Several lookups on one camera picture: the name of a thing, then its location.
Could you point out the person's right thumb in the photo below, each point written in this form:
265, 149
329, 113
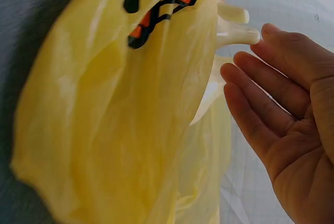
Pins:
295, 45

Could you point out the person's right hand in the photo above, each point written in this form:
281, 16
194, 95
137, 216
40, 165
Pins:
300, 135

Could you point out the yellow printed plastic bag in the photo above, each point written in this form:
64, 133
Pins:
125, 109

